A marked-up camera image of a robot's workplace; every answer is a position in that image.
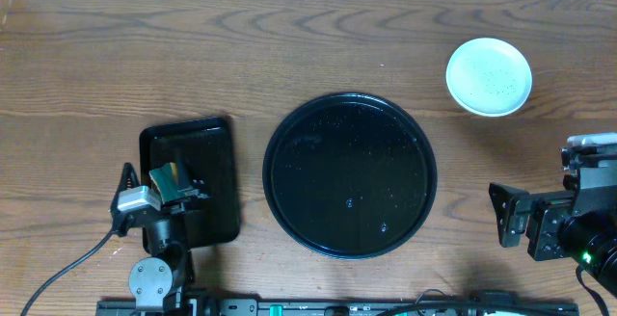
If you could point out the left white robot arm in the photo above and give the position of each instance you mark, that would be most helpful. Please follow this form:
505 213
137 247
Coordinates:
163 280

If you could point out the black rectangular tray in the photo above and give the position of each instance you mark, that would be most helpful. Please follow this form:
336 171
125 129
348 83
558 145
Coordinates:
205 149

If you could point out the light blue plate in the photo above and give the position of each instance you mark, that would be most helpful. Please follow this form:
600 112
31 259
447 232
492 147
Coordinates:
489 77

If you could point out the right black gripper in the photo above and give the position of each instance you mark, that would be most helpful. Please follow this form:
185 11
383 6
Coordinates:
538 224

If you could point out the yellow green sponge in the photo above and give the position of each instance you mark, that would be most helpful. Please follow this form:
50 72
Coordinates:
163 180

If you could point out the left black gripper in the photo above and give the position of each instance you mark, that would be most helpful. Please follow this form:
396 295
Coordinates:
161 211

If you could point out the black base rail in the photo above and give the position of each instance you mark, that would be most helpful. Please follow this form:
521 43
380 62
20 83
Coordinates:
430 303

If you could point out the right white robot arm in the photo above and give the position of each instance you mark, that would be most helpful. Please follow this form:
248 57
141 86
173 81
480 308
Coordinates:
578 222

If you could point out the black round tray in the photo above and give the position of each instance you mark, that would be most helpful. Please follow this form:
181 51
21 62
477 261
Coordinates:
350 175

